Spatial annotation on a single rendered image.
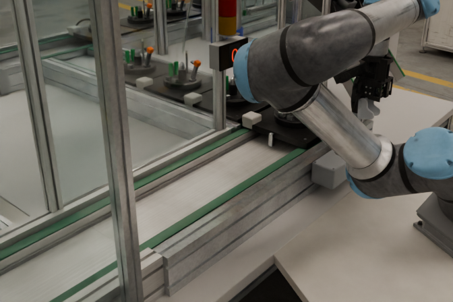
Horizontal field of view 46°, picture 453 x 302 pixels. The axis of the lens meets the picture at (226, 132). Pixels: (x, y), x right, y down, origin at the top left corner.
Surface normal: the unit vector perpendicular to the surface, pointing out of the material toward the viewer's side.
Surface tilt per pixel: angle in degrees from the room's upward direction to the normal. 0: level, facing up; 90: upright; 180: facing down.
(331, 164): 0
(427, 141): 41
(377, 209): 0
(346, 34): 57
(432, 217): 45
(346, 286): 0
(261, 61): 73
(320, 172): 90
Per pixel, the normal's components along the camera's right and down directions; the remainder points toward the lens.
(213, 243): 0.76, 0.28
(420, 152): -0.56, -0.54
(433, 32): -0.75, 0.29
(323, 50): 0.04, 0.18
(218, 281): 0.00, -0.90
